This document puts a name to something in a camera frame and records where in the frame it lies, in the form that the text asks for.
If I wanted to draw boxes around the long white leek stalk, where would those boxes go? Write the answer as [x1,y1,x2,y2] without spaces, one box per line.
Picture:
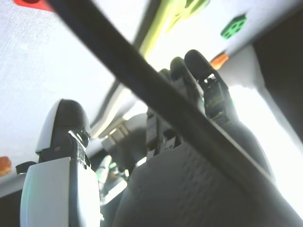
[89,0,211,140]

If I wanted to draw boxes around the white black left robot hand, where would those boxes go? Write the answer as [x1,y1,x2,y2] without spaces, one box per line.
[15,49,303,227]

